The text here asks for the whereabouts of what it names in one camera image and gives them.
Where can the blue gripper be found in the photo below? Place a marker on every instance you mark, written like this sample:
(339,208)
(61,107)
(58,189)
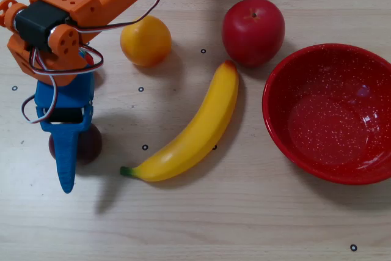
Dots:
(65,99)

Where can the dark purple plum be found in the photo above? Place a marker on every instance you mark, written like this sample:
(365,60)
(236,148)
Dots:
(90,145)

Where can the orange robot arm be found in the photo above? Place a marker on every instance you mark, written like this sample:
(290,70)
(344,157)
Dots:
(79,1)

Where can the red speckled bowl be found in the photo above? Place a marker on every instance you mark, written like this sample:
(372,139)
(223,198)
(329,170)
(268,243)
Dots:
(327,114)

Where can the yellow toy banana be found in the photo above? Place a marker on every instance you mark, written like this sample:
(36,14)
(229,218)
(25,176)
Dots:
(198,132)

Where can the orange toy fruit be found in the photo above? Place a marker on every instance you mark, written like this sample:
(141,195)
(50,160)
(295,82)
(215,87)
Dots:
(146,44)

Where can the red toy apple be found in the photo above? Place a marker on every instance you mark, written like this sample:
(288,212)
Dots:
(253,33)

